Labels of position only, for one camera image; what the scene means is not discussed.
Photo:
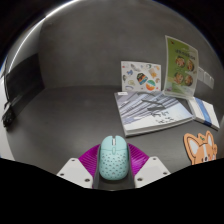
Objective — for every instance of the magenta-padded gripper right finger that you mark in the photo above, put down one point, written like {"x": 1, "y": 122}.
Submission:
{"x": 142, "y": 166}

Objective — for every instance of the orange corgi-shaped mouse pad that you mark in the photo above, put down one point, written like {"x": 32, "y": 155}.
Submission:
{"x": 201, "y": 149}

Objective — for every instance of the white sticker sheet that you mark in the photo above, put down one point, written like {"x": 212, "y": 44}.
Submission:
{"x": 141, "y": 76}

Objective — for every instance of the mint green computer mouse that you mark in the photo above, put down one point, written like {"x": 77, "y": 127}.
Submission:
{"x": 113, "y": 158}

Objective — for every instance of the green food poster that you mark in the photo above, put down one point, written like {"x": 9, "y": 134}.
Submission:
{"x": 180, "y": 68}

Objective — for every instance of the white wall socket plate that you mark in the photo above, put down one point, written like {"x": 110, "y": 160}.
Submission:
{"x": 205, "y": 77}

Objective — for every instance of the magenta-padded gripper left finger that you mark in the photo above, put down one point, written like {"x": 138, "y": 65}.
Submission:
{"x": 86, "y": 166}

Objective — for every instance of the white and blue book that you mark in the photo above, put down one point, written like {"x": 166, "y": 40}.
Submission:
{"x": 204, "y": 113}

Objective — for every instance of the large grey-covered book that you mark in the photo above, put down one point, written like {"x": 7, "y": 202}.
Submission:
{"x": 150, "y": 112}

